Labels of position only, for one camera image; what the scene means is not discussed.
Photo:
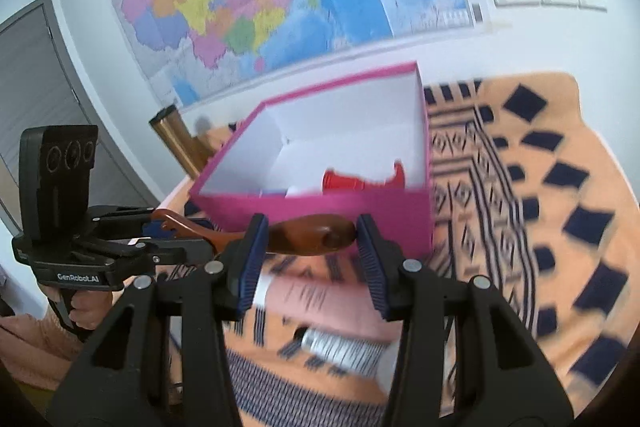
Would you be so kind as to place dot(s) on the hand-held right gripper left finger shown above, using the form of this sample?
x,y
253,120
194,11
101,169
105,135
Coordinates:
x,y
250,259

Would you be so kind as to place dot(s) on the pink cardboard box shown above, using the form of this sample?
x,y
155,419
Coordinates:
x,y
310,207

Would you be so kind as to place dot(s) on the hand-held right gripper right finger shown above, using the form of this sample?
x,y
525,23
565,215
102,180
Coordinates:
x,y
372,267

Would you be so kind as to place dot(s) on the orange patterned blanket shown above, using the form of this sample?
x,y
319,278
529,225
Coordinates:
x,y
590,117

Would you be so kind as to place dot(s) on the person's left forearm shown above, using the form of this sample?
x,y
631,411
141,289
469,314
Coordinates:
x,y
35,347

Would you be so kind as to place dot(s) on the small silver tube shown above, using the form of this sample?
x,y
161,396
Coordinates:
x,y
340,349

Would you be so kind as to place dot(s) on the brown wooden massager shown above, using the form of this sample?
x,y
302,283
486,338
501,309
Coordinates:
x,y
300,234

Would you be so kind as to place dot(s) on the grey door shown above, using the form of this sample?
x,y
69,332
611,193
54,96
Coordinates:
x,y
40,82

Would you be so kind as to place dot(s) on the person's left hand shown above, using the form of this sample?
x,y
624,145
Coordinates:
x,y
89,312

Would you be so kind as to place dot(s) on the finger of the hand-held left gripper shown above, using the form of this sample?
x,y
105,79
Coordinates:
x,y
170,253
120,217

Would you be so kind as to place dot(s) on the large pink tube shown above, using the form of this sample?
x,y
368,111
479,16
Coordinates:
x,y
325,302

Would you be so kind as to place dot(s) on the red toy hammer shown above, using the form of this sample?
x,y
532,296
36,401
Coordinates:
x,y
350,182

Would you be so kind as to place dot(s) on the gold thermos bottle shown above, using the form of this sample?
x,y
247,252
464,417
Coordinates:
x,y
180,142

